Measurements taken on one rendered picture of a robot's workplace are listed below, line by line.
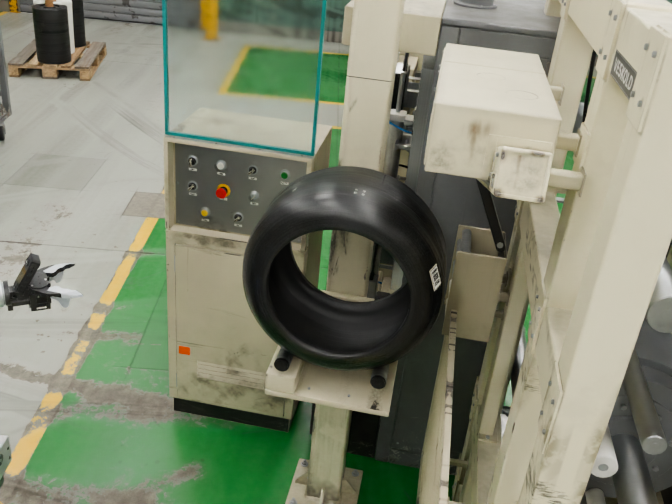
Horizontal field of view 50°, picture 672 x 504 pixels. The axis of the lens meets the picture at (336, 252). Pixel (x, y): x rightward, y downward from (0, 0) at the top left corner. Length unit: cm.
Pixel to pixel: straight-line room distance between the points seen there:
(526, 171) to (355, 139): 85
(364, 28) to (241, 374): 160
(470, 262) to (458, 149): 77
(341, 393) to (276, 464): 97
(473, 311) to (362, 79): 78
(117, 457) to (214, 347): 58
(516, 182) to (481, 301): 91
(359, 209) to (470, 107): 49
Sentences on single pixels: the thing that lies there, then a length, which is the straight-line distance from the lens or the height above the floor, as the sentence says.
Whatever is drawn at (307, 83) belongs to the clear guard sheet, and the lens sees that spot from 249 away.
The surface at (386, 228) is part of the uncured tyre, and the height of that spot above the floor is 138.
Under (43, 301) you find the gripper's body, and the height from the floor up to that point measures 101.
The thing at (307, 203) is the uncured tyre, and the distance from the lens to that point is 184.
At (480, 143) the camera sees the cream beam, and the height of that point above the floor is 171.
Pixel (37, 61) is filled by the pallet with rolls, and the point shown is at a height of 14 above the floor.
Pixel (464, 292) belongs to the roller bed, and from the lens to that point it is 222.
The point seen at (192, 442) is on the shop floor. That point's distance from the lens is 317.
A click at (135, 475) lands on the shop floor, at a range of 306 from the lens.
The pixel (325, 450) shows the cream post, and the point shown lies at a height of 27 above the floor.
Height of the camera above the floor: 216
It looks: 28 degrees down
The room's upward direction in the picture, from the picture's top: 6 degrees clockwise
